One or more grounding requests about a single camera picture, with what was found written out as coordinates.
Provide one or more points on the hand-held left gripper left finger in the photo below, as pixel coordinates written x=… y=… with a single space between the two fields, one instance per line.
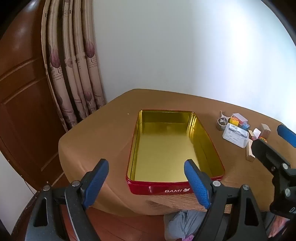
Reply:
x=97 y=183

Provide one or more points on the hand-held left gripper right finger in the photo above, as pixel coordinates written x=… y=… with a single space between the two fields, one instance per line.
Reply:
x=196 y=183

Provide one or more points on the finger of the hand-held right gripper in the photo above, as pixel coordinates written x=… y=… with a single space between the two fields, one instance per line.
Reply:
x=266 y=151
x=286 y=134

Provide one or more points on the red toy with coloured buttons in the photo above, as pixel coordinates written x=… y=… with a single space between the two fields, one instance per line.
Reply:
x=263 y=139

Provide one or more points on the long light wooden block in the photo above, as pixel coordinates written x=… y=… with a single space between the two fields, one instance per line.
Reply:
x=250 y=155

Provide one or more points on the pink and white block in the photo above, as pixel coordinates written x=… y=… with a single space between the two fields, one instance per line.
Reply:
x=256 y=133

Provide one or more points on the clear plastic case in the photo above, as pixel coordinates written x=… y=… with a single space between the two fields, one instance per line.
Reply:
x=234 y=139

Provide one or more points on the red tin box gold inside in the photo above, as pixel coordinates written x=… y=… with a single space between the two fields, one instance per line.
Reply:
x=161 y=148

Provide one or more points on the person's right hand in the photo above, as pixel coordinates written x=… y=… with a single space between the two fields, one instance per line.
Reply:
x=279 y=226

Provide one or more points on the small blue patterned box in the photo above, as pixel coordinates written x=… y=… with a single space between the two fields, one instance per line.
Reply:
x=245 y=126

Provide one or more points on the clear box with pink lid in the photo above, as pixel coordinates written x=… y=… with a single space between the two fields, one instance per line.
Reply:
x=241 y=118

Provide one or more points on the person's leg in grey pants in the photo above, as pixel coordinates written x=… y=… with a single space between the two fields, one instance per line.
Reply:
x=182 y=223

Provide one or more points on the small yellow box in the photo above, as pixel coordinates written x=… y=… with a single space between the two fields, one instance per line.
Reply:
x=233 y=121

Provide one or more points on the brown wooden door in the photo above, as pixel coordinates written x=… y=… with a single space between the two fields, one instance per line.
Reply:
x=20 y=104

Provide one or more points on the beige curtain with leaf print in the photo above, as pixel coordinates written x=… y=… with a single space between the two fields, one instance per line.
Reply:
x=69 y=69

